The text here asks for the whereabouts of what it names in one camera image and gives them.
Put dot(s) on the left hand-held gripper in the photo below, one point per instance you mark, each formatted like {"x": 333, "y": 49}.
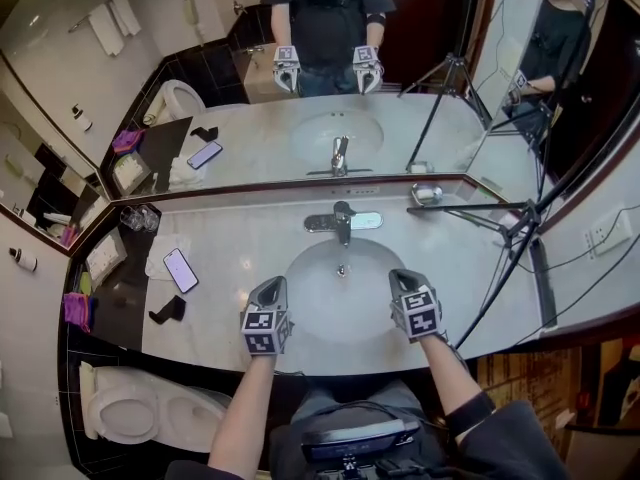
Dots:
{"x": 265, "y": 330}

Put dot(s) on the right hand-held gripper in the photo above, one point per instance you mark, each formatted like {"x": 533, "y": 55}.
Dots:
{"x": 420, "y": 315}

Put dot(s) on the chrome faucet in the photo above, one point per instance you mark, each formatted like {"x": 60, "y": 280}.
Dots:
{"x": 342, "y": 218}

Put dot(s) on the person's left forearm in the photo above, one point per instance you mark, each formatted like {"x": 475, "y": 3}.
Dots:
{"x": 240, "y": 408}

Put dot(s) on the person's right forearm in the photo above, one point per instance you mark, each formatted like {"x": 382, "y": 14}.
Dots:
{"x": 447, "y": 368}

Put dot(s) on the white sink basin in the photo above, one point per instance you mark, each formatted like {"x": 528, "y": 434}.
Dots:
{"x": 345, "y": 303}

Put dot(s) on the chrome sink drain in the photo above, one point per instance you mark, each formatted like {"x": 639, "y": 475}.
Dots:
{"x": 341, "y": 270}

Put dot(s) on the metal soap dish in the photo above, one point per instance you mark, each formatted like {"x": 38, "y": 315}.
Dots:
{"x": 427, "y": 193}

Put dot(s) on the dark smartphone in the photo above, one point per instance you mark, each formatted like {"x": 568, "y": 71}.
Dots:
{"x": 181, "y": 270}

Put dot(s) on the black folded phone holder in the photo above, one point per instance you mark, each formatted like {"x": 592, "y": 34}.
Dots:
{"x": 167, "y": 311}

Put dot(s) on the person's blue jeans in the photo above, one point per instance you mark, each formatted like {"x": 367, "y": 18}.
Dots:
{"x": 320, "y": 400}

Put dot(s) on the white folded hand towel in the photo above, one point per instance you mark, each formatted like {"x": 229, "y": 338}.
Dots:
{"x": 157, "y": 245}

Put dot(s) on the long black bar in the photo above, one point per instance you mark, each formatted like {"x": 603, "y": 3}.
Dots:
{"x": 544, "y": 283}

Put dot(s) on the black light tripod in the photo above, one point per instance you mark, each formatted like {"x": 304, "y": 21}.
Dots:
{"x": 525, "y": 213}

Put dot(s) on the black armband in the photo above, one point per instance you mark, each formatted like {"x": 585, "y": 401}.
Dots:
{"x": 470, "y": 413}

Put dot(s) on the clear drinking glass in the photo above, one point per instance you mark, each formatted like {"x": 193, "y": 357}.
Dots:
{"x": 150, "y": 219}
{"x": 131, "y": 218}

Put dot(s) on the black chest-mounted device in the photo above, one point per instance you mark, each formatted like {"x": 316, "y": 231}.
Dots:
{"x": 355, "y": 440}

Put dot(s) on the white amenity tray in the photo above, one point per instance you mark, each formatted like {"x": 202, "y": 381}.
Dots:
{"x": 105, "y": 258}

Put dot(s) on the white toilet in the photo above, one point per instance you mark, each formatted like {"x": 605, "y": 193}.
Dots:
{"x": 130, "y": 413}

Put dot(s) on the green packet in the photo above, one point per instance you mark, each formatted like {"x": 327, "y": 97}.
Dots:
{"x": 86, "y": 284}

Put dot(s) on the person's dark shirt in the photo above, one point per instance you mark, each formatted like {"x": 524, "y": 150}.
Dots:
{"x": 515, "y": 443}

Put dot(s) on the purple packets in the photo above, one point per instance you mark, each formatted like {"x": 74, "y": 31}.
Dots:
{"x": 77, "y": 313}

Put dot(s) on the angled side mirror panel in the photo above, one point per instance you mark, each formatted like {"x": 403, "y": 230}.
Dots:
{"x": 45, "y": 193}
{"x": 550, "y": 93}

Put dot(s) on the large wall mirror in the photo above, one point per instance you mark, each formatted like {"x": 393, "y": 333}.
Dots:
{"x": 250, "y": 118}

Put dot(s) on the wall soap dispenser bottle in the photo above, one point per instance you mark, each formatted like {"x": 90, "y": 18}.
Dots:
{"x": 25, "y": 259}

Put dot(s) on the white wall paper holder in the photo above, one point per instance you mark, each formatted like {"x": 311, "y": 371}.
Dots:
{"x": 5, "y": 424}

